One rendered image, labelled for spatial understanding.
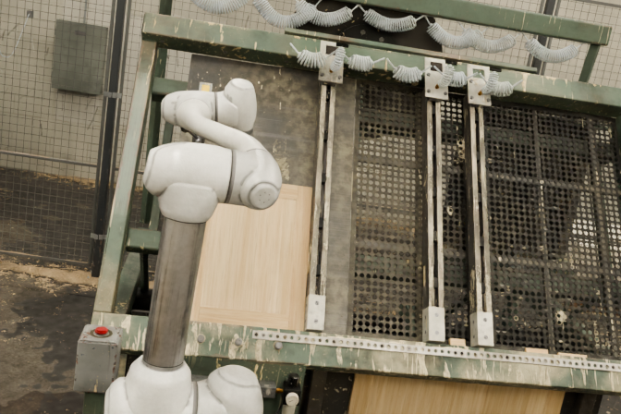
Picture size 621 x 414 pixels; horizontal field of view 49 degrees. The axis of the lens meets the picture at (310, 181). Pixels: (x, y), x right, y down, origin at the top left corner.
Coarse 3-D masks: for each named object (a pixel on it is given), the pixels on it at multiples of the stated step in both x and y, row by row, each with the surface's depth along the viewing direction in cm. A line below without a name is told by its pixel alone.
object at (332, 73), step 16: (320, 64) 279; (336, 64) 269; (320, 80) 285; (336, 80) 278; (320, 96) 280; (320, 112) 275; (320, 128) 272; (320, 144) 270; (320, 160) 267; (320, 176) 265; (320, 192) 262; (320, 208) 264; (320, 224) 258; (320, 240) 259; (320, 256) 256; (320, 272) 251; (320, 288) 248; (320, 304) 246; (304, 320) 249; (320, 320) 244
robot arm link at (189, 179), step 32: (160, 160) 154; (192, 160) 155; (224, 160) 158; (160, 192) 156; (192, 192) 155; (224, 192) 158; (192, 224) 159; (160, 256) 162; (192, 256) 161; (160, 288) 162; (192, 288) 164; (160, 320) 162; (160, 352) 164; (128, 384) 165; (160, 384) 162; (192, 384) 173
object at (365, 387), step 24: (360, 384) 272; (384, 384) 273; (408, 384) 275; (432, 384) 276; (456, 384) 277; (480, 384) 279; (360, 408) 274; (384, 408) 276; (408, 408) 277; (432, 408) 279; (456, 408) 280; (480, 408) 281; (504, 408) 283; (528, 408) 284; (552, 408) 285
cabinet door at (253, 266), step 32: (288, 192) 265; (224, 224) 256; (256, 224) 258; (288, 224) 261; (224, 256) 252; (256, 256) 254; (288, 256) 256; (224, 288) 247; (256, 288) 249; (288, 288) 252; (192, 320) 241; (224, 320) 243; (256, 320) 245; (288, 320) 247
